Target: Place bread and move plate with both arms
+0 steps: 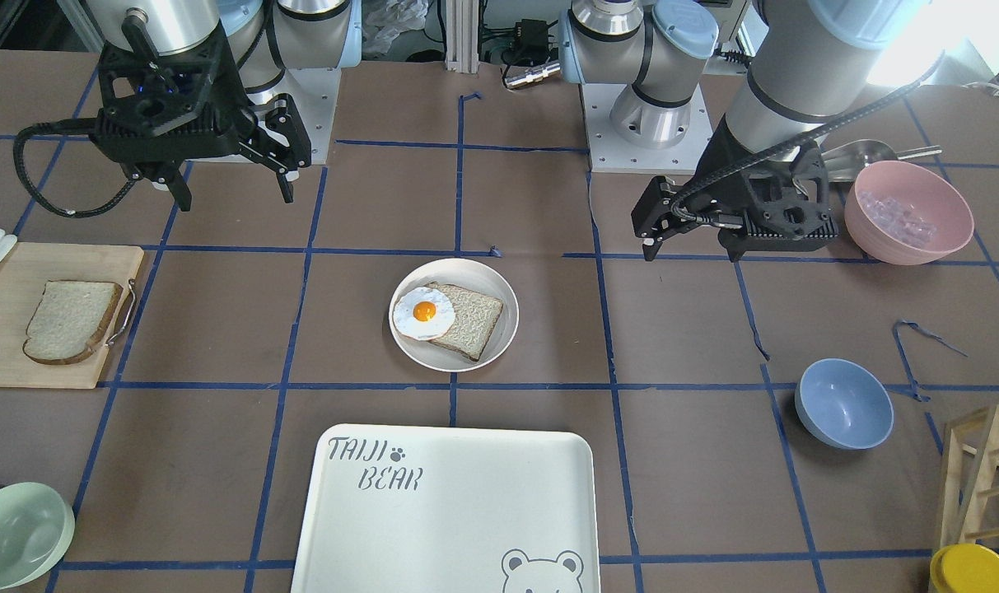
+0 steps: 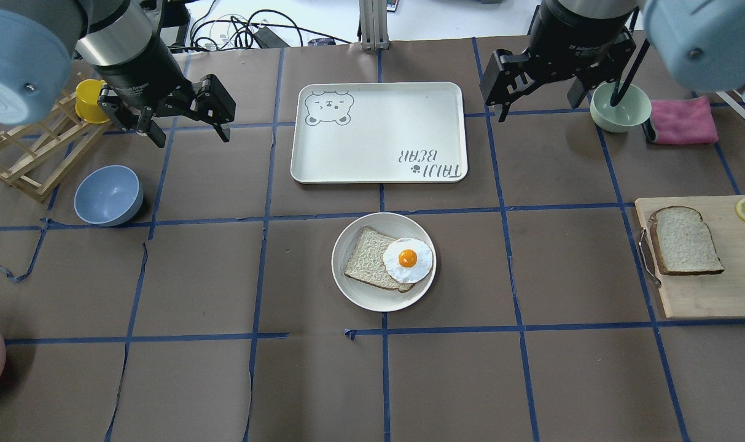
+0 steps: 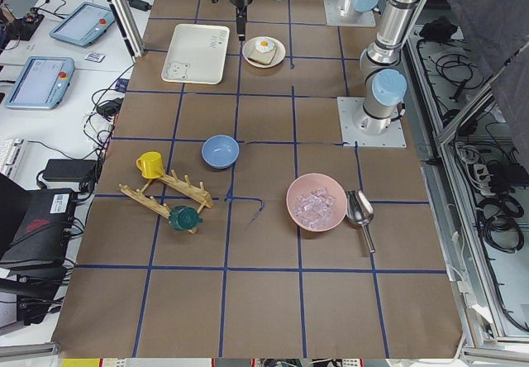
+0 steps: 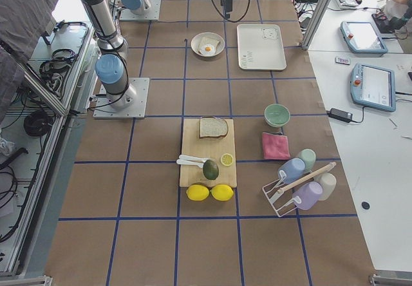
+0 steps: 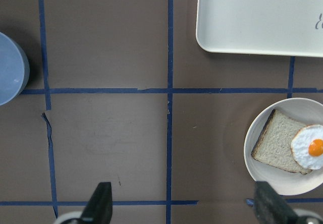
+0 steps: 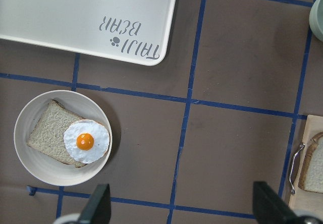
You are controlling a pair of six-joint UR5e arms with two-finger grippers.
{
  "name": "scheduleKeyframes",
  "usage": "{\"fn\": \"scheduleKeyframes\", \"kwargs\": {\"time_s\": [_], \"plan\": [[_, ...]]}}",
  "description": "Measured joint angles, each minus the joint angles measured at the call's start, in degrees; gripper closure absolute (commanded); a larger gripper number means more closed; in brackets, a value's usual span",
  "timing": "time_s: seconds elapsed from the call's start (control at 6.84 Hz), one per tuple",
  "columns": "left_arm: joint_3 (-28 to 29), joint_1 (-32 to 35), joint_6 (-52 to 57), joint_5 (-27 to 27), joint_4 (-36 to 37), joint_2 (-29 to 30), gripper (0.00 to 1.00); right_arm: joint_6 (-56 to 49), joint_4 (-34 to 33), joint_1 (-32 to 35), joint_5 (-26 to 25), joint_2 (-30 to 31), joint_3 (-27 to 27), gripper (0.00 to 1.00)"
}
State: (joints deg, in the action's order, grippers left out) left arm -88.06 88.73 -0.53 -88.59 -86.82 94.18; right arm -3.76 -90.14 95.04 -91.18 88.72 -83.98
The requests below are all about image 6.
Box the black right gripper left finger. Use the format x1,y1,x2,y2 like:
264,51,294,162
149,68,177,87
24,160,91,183
78,184,111,223

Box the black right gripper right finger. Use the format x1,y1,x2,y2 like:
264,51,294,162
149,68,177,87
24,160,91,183
252,182,303,224

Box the crusted bread slice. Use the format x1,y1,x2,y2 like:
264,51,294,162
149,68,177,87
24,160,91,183
298,132,322,193

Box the white round plate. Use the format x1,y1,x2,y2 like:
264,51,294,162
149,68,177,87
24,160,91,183
14,90,112,186

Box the bottom bread slice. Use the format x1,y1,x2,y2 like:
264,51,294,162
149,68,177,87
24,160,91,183
27,100,86,168

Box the wooden cutting board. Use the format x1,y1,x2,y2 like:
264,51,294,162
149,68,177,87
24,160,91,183
289,115,322,216

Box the fried egg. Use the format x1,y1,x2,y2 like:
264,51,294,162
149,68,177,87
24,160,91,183
64,119,110,164

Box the white rectangular bear tray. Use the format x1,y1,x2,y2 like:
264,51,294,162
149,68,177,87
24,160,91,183
1,0,176,66

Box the green bowl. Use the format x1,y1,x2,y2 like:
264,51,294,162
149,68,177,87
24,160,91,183
309,0,323,41

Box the metal board handle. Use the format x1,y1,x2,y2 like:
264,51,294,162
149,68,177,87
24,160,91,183
288,143,305,195

